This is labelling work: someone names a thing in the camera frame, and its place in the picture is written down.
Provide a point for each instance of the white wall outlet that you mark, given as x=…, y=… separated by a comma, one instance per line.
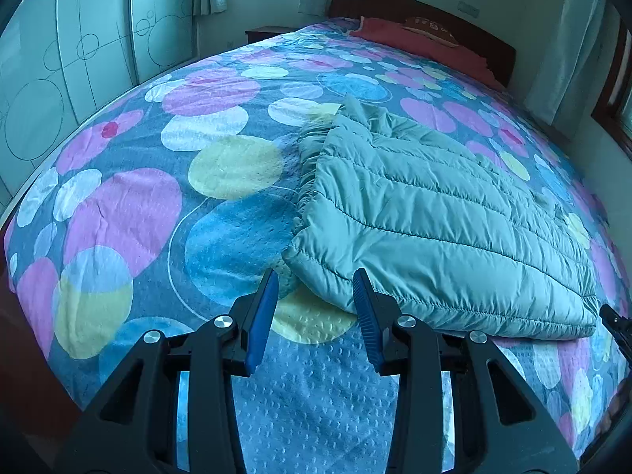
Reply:
x=469, y=9

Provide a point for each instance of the small brown printed pillow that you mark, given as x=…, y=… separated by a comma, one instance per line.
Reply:
x=429, y=27

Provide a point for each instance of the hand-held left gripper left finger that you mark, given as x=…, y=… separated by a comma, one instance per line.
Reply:
x=261, y=321

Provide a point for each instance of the circle patterned bed blanket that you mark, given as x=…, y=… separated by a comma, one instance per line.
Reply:
x=123, y=207

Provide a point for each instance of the circle patterned glass wardrobe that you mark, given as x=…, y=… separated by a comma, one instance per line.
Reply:
x=74, y=59

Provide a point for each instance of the dark wooden bed headboard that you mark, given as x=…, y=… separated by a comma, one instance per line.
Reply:
x=395, y=2

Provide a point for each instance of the wide wooden framed window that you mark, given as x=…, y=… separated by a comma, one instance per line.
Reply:
x=619, y=94

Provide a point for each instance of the dark wooden nightstand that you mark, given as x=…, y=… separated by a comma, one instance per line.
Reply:
x=266, y=33

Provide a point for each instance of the red pillow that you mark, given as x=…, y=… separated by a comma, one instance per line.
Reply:
x=390, y=33

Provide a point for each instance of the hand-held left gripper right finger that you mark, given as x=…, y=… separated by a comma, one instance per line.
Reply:
x=368, y=321

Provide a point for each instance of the light green puffer jacket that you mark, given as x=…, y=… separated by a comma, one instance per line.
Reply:
x=419, y=217

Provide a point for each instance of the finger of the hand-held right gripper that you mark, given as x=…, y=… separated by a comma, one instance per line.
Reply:
x=619, y=328

